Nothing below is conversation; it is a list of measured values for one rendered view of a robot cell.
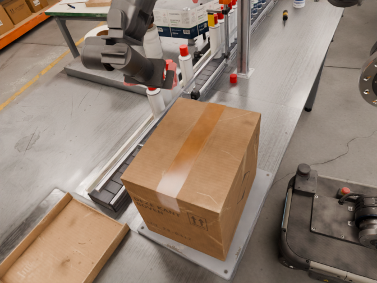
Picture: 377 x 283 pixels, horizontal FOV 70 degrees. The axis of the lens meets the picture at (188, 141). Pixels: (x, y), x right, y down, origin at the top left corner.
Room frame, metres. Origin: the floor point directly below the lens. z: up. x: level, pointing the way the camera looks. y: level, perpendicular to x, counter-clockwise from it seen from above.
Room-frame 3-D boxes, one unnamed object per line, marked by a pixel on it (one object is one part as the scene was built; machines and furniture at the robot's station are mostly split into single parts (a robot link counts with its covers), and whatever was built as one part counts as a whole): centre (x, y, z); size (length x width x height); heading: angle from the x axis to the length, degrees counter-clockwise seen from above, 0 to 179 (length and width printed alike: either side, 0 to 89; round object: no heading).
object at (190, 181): (0.44, -0.01, 0.99); 0.30 x 0.24 x 0.27; 147
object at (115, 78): (1.52, 0.09, 0.86); 0.80 x 0.67 x 0.05; 142
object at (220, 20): (1.24, -0.26, 0.98); 0.05 x 0.05 x 0.20
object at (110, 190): (1.15, -0.18, 0.86); 1.65 x 0.08 x 0.04; 142
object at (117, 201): (1.15, -0.18, 0.85); 1.65 x 0.11 x 0.05; 142
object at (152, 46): (1.26, 0.08, 1.03); 0.09 x 0.09 x 0.30
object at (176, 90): (0.89, 0.02, 0.98); 0.05 x 0.05 x 0.20
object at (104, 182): (0.90, -0.04, 0.96); 1.07 x 0.01 x 0.01; 142
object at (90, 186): (0.95, 0.02, 0.91); 1.07 x 0.01 x 0.02; 142
